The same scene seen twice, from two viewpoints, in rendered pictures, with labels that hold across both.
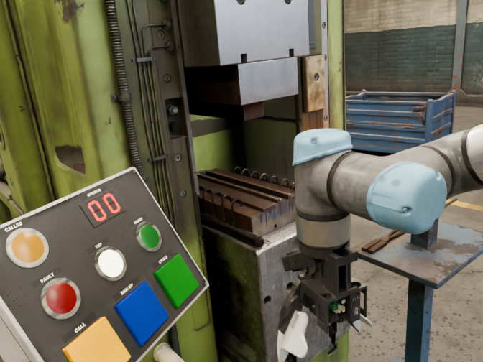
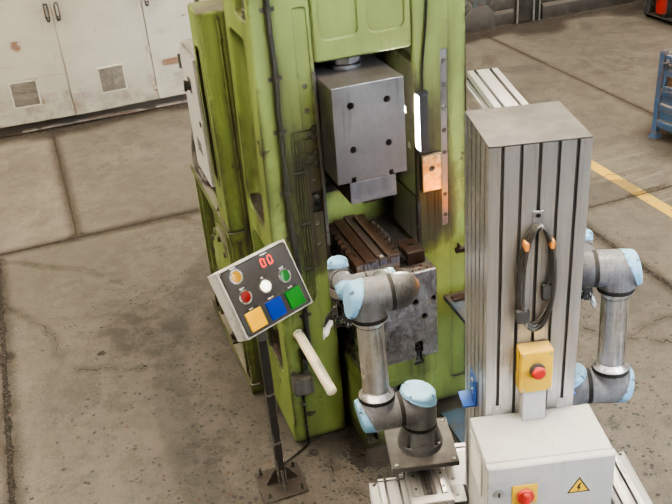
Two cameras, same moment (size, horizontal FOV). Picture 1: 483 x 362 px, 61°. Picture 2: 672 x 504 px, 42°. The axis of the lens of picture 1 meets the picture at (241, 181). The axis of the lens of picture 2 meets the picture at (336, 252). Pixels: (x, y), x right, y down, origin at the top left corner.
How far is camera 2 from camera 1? 266 cm
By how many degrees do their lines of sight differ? 22
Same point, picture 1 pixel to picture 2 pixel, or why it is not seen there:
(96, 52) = (273, 172)
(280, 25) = (382, 158)
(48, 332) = (240, 307)
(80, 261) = (253, 284)
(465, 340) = not seen: hidden behind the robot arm
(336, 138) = (337, 264)
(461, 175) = not seen: hidden behind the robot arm
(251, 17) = (360, 158)
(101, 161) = (271, 225)
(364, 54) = not seen: outside the picture
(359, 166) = (337, 277)
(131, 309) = (271, 305)
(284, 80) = (385, 187)
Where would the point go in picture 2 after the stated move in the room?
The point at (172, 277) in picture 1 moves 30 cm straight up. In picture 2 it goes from (292, 295) to (284, 228)
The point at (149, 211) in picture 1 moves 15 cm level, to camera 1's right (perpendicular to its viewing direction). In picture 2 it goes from (287, 263) to (322, 266)
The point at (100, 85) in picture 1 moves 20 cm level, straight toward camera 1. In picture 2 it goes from (274, 187) to (270, 210)
